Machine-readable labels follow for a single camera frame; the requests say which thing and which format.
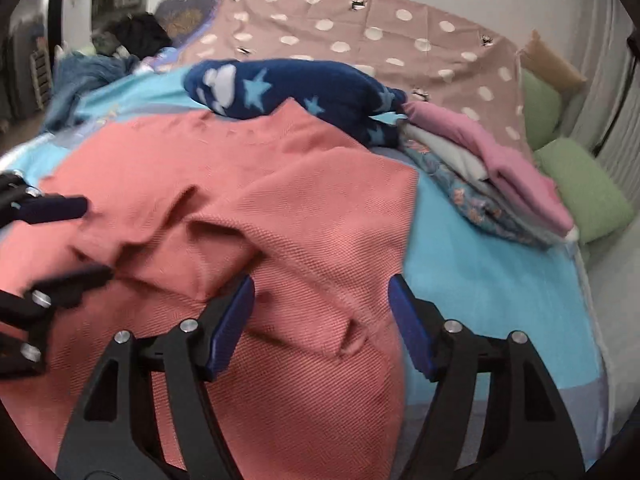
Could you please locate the small green pillow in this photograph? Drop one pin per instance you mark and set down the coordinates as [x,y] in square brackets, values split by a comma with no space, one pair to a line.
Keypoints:
[540,105]

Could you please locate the white folded garment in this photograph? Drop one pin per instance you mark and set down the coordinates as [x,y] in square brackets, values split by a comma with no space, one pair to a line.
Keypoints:
[450,147]

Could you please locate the black cloth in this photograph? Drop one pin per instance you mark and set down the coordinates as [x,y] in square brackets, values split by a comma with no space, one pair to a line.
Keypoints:
[142,32]

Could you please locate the tan pillow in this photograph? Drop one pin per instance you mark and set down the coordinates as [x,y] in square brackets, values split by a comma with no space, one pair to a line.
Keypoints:
[550,65]

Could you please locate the salmon pink knit garment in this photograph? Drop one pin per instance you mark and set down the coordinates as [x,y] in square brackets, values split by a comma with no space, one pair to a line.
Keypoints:
[300,240]

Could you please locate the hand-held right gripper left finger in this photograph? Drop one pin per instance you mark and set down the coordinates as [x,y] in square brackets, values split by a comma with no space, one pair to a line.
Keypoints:
[231,317]

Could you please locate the purple patterned blanket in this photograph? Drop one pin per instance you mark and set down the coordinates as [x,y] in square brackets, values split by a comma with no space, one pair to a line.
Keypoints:
[185,15]

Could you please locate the white bed sheet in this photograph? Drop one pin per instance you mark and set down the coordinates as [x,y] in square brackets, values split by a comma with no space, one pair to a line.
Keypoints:
[610,310]

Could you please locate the pink folded garment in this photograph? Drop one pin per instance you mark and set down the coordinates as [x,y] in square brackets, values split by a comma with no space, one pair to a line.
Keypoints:
[500,160]

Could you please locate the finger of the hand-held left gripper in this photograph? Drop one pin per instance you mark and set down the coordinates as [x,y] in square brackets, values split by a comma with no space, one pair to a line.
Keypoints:
[50,208]
[70,284]

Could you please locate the white curtain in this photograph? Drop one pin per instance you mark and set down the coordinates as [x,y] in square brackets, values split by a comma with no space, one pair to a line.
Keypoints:
[610,85]

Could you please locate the blue denim cloth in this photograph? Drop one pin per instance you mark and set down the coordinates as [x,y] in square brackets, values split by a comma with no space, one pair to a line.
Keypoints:
[85,75]

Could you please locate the turquoise grey striped blanket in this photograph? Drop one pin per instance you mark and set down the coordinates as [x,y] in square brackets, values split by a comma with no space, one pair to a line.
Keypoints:
[475,280]

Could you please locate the large green pillow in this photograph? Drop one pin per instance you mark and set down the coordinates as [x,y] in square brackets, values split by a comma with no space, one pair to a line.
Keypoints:
[585,185]

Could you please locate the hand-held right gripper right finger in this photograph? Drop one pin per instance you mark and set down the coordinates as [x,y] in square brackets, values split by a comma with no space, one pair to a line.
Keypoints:
[407,325]

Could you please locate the blue floral folded garment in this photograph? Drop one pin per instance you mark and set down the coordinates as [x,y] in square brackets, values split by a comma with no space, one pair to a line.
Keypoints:
[475,200]

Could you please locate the navy star print fleece garment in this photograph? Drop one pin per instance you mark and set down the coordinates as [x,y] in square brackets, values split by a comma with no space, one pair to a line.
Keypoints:
[300,80]

